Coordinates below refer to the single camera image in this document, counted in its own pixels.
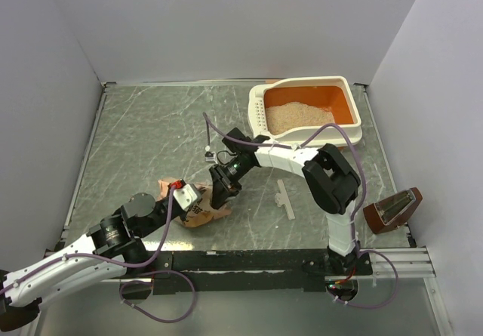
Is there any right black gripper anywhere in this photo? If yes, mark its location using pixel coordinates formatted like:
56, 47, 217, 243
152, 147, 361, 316
209, 158, 253, 211

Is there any pink cat litter bag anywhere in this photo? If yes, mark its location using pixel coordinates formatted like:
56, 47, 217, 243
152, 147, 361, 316
171, 183, 232, 228

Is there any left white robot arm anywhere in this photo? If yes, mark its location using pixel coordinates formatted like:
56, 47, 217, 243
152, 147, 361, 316
1, 190, 199, 318

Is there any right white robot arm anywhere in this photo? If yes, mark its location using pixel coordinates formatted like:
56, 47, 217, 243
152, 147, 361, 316
209, 128, 361, 275

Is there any cream orange litter box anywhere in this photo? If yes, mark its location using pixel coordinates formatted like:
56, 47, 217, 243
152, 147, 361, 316
248, 76, 363, 144

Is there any clear plastic bag clip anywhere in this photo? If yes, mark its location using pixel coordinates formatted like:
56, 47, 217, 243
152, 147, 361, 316
275, 179, 295, 220

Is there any brown dustpan brush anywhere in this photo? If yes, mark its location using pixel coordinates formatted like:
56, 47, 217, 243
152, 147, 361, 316
363, 187, 423, 235

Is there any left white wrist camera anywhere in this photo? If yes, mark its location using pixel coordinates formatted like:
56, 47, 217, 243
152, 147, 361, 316
169, 180, 202, 211

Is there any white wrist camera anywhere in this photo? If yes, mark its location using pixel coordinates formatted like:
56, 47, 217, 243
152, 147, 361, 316
169, 180, 202, 211
204, 145, 217, 163

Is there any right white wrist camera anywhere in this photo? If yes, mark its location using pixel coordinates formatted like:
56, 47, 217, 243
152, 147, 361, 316
204, 145, 217, 163

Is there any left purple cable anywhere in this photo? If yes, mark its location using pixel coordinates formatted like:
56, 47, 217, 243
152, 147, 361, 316
0, 186, 196, 322

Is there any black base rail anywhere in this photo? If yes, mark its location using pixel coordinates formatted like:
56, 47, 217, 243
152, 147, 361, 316
120, 248, 374, 299

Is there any aluminium frame rail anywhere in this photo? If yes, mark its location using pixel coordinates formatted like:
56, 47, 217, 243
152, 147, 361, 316
110, 248, 434, 286

